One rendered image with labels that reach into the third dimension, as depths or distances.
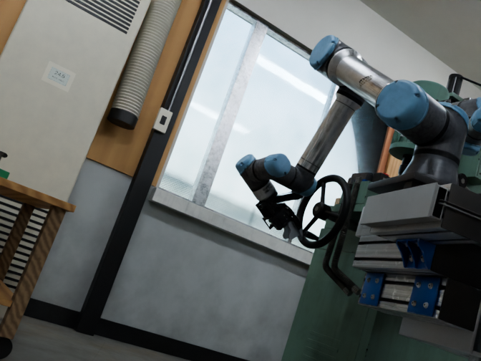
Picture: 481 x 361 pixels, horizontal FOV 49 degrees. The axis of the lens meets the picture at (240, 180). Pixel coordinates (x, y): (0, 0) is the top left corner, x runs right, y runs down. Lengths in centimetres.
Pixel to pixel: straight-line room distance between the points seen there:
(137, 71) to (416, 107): 186
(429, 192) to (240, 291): 238
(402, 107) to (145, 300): 211
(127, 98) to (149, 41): 34
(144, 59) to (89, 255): 109
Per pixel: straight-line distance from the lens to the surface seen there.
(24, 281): 183
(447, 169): 140
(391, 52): 421
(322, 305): 207
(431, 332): 136
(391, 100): 136
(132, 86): 287
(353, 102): 175
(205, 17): 324
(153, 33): 298
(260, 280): 338
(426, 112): 134
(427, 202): 104
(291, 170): 172
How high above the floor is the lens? 41
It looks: 12 degrees up
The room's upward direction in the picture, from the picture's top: 19 degrees clockwise
